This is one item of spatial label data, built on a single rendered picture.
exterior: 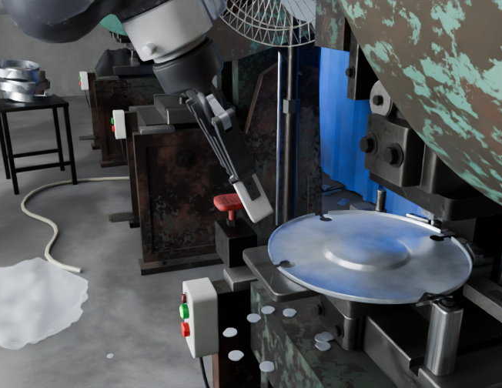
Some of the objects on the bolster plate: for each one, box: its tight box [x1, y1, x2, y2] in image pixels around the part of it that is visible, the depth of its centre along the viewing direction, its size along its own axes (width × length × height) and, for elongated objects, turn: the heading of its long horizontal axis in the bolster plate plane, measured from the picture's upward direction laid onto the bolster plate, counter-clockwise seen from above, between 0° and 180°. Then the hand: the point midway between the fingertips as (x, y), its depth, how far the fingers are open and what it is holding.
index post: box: [423, 297, 464, 376], centre depth 62 cm, size 3×3×10 cm
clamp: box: [350, 189, 387, 213], centre depth 96 cm, size 6×17×10 cm, turn 20°
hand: (252, 195), depth 67 cm, fingers closed
